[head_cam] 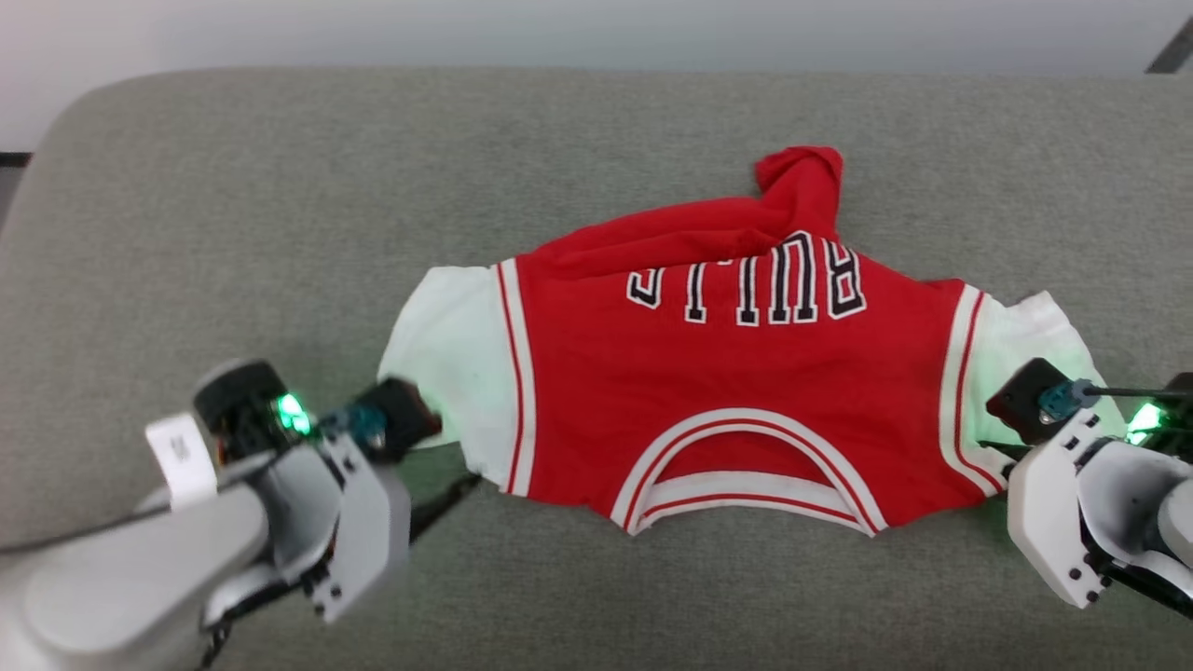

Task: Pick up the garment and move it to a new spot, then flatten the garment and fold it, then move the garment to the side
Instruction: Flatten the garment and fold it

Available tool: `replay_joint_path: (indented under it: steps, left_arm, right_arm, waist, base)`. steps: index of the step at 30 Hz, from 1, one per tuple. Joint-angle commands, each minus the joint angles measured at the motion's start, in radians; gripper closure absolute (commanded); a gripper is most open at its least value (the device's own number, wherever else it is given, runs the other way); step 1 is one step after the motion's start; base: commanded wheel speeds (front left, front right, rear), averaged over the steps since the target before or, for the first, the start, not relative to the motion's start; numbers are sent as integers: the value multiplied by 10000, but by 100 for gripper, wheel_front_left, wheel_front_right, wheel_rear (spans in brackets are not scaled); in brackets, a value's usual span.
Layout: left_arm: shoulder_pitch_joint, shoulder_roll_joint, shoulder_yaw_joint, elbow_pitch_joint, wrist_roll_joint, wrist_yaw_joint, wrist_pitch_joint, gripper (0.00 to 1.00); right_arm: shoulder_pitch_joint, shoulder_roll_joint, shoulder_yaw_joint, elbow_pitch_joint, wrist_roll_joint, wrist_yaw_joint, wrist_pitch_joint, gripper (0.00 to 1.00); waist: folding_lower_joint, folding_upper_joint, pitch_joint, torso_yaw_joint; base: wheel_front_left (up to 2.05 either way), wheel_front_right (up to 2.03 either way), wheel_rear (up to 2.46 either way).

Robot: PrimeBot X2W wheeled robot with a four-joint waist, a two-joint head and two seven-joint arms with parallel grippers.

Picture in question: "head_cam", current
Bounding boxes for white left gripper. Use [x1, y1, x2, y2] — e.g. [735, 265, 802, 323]
[193, 359, 482, 625]

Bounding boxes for teal left camera connector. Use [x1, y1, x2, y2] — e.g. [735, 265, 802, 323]
[322, 405, 388, 450]

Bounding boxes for red white basketball jersey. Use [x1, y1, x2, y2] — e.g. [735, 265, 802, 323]
[377, 144, 1105, 539]

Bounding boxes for teal camera connector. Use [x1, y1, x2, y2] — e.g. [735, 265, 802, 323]
[1039, 379, 1101, 422]
[322, 405, 388, 450]

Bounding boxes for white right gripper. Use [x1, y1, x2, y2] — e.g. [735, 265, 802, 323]
[979, 373, 1193, 616]

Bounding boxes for white cable label tag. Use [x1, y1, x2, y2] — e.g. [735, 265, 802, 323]
[144, 413, 220, 510]

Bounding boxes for teal right camera connector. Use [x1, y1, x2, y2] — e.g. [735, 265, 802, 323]
[1039, 379, 1101, 422]

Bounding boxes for black right camera cable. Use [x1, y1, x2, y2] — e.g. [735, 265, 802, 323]
[1095, 387, 1193, 404]

